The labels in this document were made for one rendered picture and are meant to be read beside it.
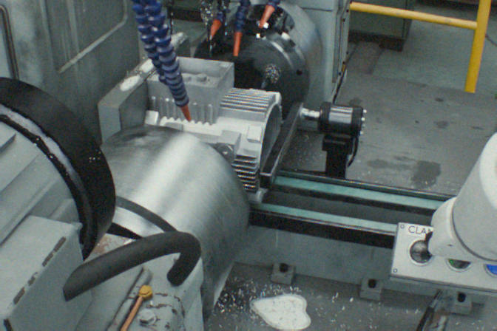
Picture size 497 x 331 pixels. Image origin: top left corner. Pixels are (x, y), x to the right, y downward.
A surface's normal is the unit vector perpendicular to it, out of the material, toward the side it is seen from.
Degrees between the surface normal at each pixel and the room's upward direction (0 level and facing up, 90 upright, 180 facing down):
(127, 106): 90
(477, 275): 37
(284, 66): 90
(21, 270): 0
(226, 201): 62
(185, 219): 43
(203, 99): 90
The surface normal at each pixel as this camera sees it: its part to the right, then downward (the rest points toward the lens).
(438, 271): -0.17, -0.37
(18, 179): 0.73, -0.44
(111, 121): -0.28, 0.50
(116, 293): 0.00, -0.85
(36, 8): 0.96, 0.15
